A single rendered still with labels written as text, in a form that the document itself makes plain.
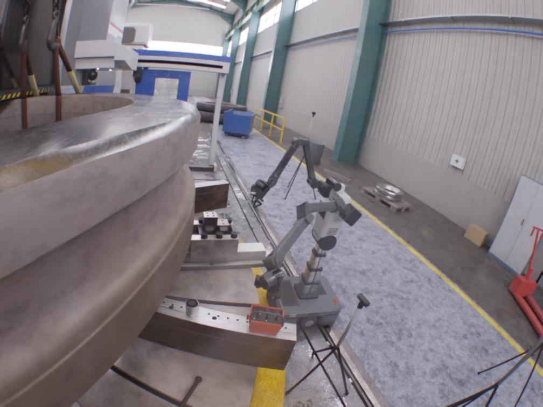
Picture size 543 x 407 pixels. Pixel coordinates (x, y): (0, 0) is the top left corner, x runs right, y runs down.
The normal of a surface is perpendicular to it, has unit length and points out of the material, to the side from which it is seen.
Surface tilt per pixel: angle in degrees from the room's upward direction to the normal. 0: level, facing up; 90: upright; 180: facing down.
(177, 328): 90
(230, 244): 90
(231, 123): 90
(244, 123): 90
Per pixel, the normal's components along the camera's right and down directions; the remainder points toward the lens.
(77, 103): -0.07, 0.40
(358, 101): 0.32, 0.44
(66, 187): 0.94, 0.26
